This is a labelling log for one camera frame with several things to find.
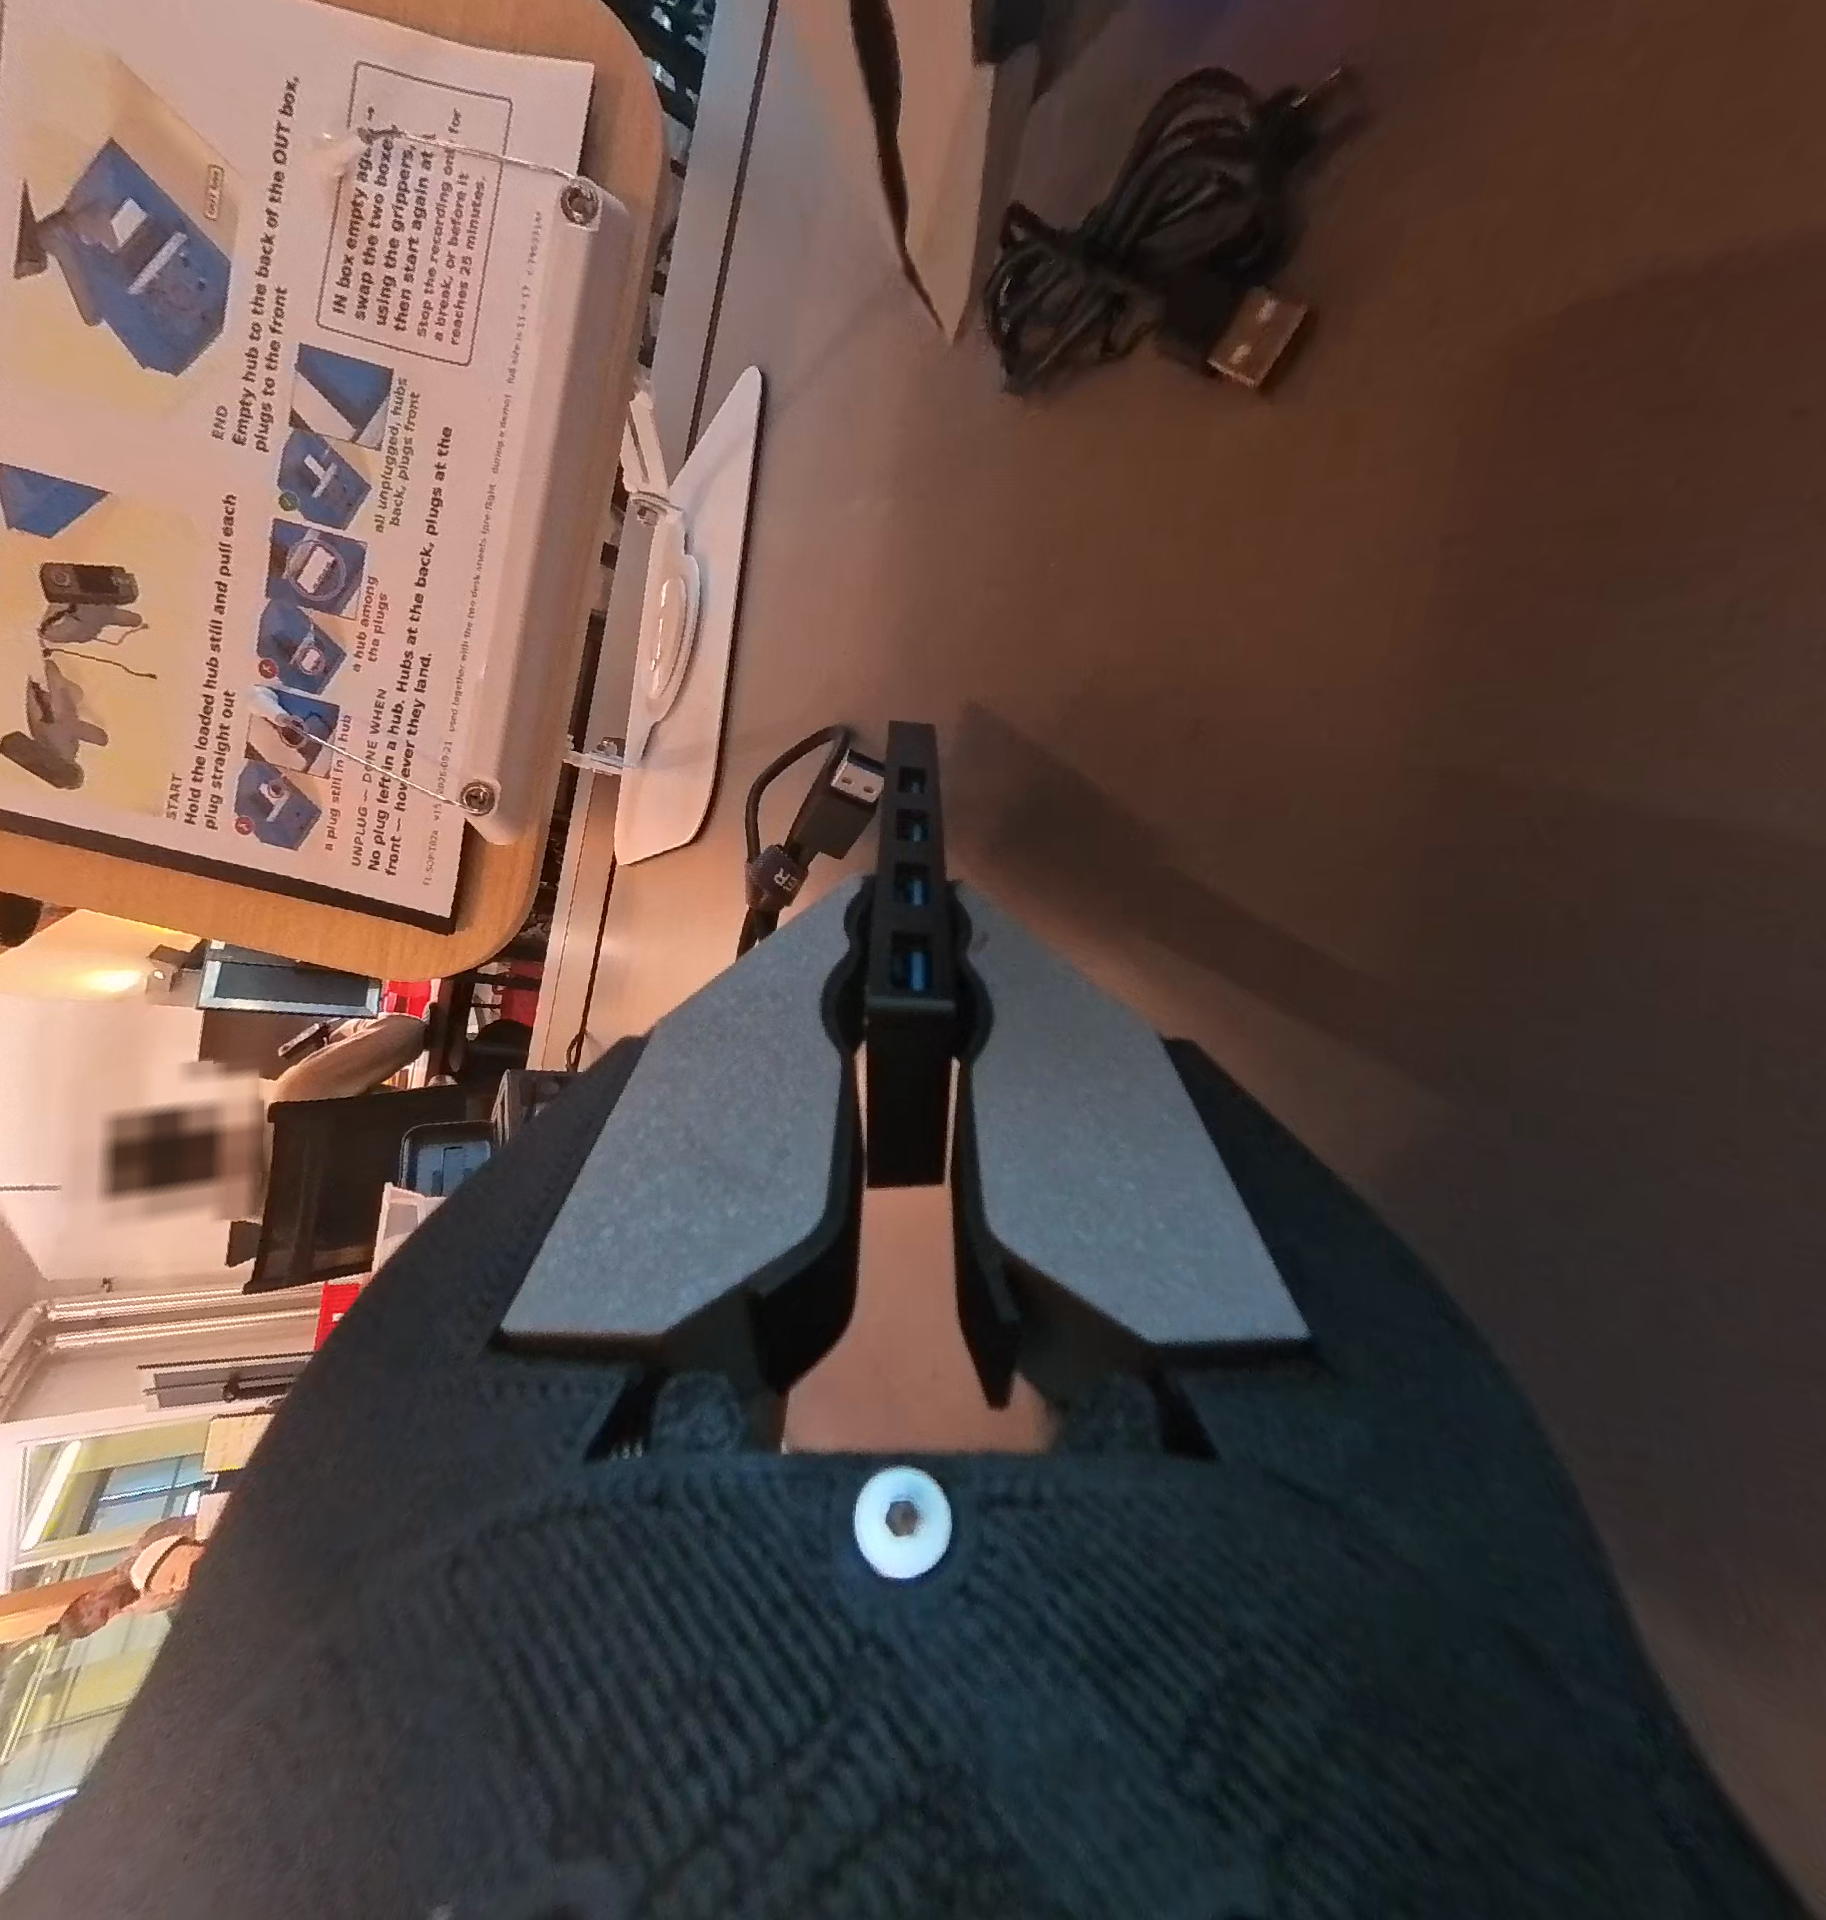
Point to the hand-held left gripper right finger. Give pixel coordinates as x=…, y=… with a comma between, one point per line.
x=1124, y=1186

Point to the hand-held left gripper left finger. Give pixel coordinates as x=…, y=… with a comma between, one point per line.
x=674, y=1171

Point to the black usb hub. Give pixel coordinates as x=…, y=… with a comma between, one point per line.
x=905, y=1082

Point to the clear plastic box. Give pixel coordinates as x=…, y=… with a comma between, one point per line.
x=989, y=181

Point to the black chair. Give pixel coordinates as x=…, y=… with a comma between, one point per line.
x=329, y=1186

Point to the printed instruction sheet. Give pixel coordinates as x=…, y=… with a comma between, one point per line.
x=178, y=377

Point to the instruction sheet on wooden stand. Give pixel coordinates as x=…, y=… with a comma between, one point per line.
x=636, y=226

